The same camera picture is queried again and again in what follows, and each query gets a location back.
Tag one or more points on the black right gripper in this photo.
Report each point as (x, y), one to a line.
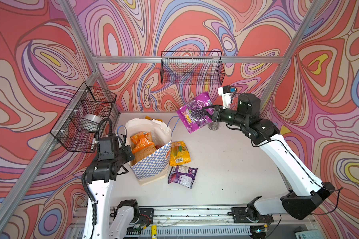
(216, 113)

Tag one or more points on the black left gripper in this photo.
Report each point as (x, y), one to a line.
(127, 153)

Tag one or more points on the purple grape snack bag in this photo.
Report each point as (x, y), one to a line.
(191, 113)

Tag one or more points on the orange snack bag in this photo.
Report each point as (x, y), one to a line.
(141, 141)

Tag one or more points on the checkered paper bag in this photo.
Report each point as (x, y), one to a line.
(156, 166)

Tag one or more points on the yellow mango snack bag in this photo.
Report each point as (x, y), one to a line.
(179, 154)

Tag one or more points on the tan snack bag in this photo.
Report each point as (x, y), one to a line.
(143, 153)

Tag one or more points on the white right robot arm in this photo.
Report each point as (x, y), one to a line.
(307, 191)

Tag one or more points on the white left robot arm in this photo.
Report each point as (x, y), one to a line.
(98, 181)

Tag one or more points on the small yellow snack bag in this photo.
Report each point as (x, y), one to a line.
(149, 118)

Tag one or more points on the purple berries snack bag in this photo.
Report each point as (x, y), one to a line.
(182, 175)

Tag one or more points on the cup of straws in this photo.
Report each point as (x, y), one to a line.
(213, 126)

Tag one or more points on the black marker in basket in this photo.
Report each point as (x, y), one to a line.
(94, 143)

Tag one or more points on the silver bowl in basket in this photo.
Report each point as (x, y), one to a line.
(93, 118)

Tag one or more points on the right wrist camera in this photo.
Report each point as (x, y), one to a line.
(227, 94)

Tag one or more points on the black wire basket left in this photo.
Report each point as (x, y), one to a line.
(72, 130)

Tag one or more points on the black wire basket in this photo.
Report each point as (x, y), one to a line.
(72, 130)
(185, 67)

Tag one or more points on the black wire basket back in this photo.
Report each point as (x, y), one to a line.
(185, 67)

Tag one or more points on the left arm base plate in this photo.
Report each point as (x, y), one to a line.
(144, 219)

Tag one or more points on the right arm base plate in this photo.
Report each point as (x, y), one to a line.
(249, 215)

